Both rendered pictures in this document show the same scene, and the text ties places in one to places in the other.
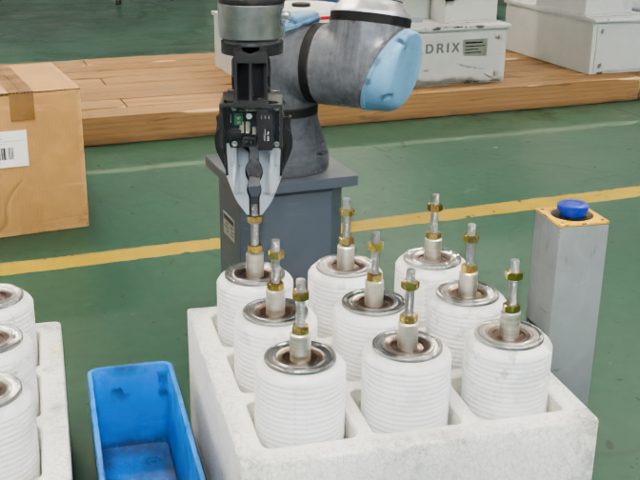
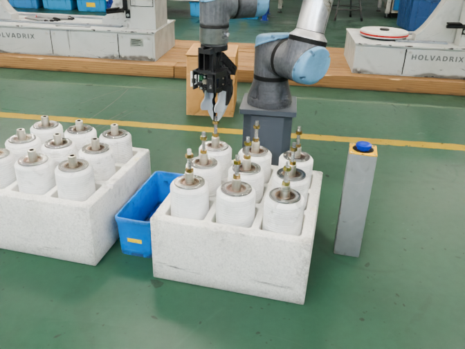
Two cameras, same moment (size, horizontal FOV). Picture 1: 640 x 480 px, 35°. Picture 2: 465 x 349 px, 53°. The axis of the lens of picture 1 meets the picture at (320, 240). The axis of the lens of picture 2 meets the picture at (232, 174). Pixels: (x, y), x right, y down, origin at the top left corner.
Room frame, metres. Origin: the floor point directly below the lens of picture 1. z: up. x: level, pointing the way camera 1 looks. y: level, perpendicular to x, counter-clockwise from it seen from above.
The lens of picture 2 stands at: (0.11, -0.55, 0.78)
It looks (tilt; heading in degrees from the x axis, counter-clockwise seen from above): 27 degrees down; 28
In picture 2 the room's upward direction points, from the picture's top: 2 degrees clockwise
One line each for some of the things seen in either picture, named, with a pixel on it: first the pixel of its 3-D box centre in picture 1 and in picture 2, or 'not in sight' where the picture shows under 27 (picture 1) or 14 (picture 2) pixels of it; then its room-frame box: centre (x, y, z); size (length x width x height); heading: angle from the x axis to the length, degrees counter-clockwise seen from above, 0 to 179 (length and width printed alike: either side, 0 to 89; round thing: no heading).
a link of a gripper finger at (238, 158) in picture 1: (237, 181); (207, 104); (1.17, 0.10, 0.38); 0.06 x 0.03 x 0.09; 1
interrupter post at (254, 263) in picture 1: (254, 265); (215, 142); (1.18, 0.08, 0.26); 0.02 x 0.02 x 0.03
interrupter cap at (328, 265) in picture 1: (345, 267); (254, 151); (1.22, -0.03, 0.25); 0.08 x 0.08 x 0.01
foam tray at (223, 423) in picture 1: (370, 423); (243, 220); (1.10, -0.06, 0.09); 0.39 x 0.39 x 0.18; 15
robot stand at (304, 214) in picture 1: (279, 255); (266, 142); (1.51, 0.06, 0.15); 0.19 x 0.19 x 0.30; 22
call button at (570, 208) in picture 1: (571, 210); (363, 147); (1.25, -0.32, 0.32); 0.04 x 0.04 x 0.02
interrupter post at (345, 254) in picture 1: (346, 257); (255, 147); (1.22, -0.03, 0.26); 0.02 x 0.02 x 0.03
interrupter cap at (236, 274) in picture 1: (254, 274); (215, 146); (1.18, 0.08, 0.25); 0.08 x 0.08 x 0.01
